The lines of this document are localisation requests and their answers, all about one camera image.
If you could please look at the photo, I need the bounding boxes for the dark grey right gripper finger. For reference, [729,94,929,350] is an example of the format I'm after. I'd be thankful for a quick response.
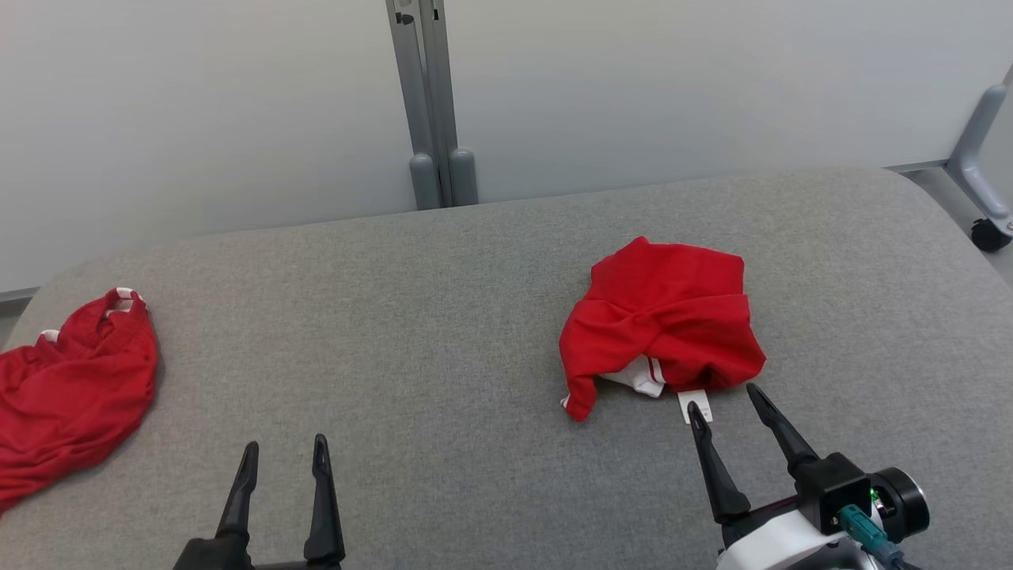
[686,401,752,525]
[746,384,821,477]

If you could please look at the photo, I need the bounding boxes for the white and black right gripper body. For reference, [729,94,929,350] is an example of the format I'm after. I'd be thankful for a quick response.
[715,453,889,570]

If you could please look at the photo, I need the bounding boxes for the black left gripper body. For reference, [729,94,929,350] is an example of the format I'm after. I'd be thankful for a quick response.
[173,537,346,570]

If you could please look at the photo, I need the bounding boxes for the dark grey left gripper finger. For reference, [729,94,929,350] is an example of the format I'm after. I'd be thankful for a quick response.
[304,434,347,564]
[215,441,260,547]

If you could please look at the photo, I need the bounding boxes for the red shirt with white collar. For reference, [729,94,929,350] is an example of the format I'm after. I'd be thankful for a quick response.
[559,236,767,425]

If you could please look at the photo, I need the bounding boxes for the red shorts with white trim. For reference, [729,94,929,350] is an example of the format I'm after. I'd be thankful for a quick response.
[0,287,159,515]

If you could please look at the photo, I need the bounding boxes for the grey partition foot with caster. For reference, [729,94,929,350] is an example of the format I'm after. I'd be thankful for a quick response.
[945,63,1013,253]

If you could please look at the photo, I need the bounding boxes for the teal plug camera cable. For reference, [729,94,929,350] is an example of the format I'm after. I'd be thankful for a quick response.
[839,504,925,570]

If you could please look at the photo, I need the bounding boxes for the grey metal partition post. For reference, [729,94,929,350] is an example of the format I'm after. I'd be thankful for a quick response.
[385,0,442,211]
[418,0,480,208]

